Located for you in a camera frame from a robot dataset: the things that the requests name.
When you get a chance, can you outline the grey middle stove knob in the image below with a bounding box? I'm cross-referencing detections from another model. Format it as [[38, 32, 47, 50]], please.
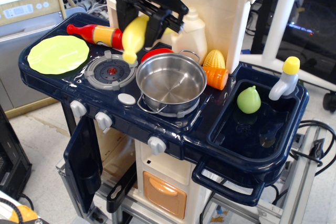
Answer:
[[95, 112, 112, 134]]

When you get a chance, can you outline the red ketchup toy bottle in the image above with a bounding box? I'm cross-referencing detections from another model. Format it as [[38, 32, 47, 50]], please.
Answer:
[[66, 24, 123, 50]]

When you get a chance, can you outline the grey toy faucet yellow cap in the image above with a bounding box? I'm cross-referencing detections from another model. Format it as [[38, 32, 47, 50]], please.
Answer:
[[268, 56, 300, 101]]

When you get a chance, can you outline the grey stove knob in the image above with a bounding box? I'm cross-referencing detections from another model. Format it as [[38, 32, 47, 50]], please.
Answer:
[[95, 112, 112, 134], [148, 136, 166, 155], [70, 100, 87, 118]]

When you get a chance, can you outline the yellow toy corn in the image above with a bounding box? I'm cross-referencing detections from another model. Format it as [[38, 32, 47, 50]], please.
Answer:
[[203, 49, 226, 69]]

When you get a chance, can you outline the orange toy carrot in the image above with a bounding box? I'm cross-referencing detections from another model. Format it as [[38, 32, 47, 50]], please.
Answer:
[[203, 67, 229, 91]]

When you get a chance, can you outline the light green toy plate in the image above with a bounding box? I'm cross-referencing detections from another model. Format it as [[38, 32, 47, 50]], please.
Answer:
[[27, 35, 89, 74]]

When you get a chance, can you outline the grey right stove knob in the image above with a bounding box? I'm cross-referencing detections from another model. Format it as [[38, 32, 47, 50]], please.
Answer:
[[148, 136, 166, 155]]

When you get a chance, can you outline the yellow toy banana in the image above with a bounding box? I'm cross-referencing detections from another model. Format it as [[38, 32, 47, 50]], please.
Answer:
[[121, 14, 175, 65]]

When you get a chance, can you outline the green toy pear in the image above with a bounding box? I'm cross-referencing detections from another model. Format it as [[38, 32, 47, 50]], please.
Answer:
[[237, 86, 261, 114]]

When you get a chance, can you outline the grey oval button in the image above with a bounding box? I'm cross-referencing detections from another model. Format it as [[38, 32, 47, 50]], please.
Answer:
[[118, 93, 136, 106]]

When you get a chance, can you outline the cream toy kitchen back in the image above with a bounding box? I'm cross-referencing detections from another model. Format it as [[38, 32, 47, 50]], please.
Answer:
[[109, 0, 255, 73]]

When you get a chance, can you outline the red toy lid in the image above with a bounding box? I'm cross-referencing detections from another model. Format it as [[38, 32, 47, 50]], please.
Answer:
[[140, 48, 174, 63]]

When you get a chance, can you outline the cream toy detergent jug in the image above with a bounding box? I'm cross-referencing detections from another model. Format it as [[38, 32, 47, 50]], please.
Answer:
[[171, 7, 207, 65]]

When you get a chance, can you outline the steel pot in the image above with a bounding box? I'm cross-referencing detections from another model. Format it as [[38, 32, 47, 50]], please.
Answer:
[[136, 53, 207, 118]]

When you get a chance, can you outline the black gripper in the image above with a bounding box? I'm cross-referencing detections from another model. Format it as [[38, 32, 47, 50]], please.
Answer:
[[116, 0, 188, 48]]

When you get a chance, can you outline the navy oven door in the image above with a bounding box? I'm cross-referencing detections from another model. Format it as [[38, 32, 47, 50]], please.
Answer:
[[64, 116, 102, 214]]

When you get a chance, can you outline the black cable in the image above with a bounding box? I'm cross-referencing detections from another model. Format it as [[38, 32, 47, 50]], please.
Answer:
[[288, 120, 336, 176]]

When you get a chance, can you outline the navy toy kitchen counter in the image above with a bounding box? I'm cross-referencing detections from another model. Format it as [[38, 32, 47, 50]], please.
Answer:
[[18, 13, 309, 206]]

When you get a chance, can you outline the grey toy stove burner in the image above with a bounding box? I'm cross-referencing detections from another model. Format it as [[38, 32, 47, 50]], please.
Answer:
[[84, 50, 138, 91]]

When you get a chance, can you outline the black computer case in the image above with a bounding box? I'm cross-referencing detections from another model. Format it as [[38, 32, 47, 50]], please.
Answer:
[[1, 110, 32, 200]]

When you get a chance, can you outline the orange toy drawer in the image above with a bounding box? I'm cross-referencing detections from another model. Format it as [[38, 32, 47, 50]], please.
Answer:
[[143, 172, 187, 219]]

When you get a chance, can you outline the grey left stove knob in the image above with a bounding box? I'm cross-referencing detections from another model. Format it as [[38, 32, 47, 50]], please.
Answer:
[[70, 100, 87, 118]]

